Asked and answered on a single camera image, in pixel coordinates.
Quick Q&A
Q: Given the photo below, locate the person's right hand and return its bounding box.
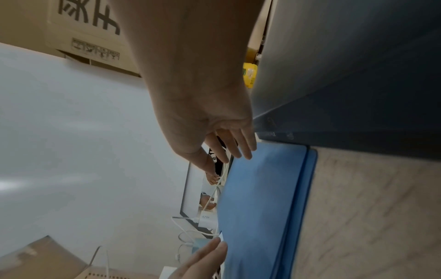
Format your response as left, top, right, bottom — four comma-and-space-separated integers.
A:
110, 0, 266, 184

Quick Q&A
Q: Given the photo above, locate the person's left hand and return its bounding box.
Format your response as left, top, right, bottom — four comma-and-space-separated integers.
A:
169, 236, 229, 279

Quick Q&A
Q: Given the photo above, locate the gray blue folder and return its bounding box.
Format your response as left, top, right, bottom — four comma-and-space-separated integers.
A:
216, 143, 310, 279

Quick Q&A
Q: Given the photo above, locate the blue charger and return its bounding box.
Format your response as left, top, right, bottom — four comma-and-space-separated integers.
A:
192, 237, 213, 254

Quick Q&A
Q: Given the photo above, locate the white charger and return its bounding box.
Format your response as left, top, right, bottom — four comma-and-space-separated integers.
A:
197, 210, 219, 229

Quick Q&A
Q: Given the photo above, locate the yellow drink bottle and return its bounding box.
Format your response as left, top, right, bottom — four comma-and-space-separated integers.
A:
243, 47, 260, 89

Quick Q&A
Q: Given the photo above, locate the black power strip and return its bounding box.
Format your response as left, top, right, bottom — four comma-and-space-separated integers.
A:
208, 136, 235, 165

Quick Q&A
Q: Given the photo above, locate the cardboard box black logo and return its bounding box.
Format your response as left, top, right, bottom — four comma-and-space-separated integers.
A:
248, 0, 273, 54

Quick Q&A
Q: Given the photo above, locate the large printed cardboard box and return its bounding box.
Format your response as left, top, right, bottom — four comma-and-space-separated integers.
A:
45, 0, 143, 79

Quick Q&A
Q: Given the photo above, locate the plain cardboard box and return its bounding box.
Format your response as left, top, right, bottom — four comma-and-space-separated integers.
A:
0, 0, 52, 51

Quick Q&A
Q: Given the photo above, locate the white cable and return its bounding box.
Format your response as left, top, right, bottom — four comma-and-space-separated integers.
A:
171, 163, 228, 273

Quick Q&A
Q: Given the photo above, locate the gray cable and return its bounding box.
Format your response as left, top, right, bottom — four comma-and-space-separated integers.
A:
87, 245, 112, 279

